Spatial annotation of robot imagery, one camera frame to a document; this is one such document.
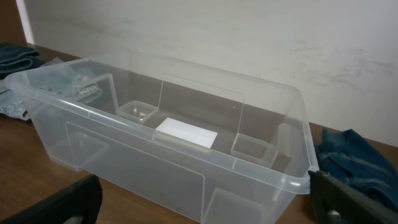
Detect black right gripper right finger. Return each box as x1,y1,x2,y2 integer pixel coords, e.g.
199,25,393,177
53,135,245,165
308,171,397,224

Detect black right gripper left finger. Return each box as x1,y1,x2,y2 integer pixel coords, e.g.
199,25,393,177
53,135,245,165
1,174,103,224

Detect teal garment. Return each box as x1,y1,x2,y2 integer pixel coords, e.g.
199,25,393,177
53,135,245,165
315,129,397,212

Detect light blue jeans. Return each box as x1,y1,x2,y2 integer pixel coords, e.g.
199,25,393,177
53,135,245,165
1,67,103,121

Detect clear plastic storage bin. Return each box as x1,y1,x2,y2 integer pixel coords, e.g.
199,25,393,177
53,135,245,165
5,50,319,223

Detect white paper label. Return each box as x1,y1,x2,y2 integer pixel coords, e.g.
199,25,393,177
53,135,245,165
156,118,218,148

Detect dark blue folded jeans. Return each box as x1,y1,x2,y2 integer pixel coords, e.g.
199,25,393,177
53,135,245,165
1,43,45,80

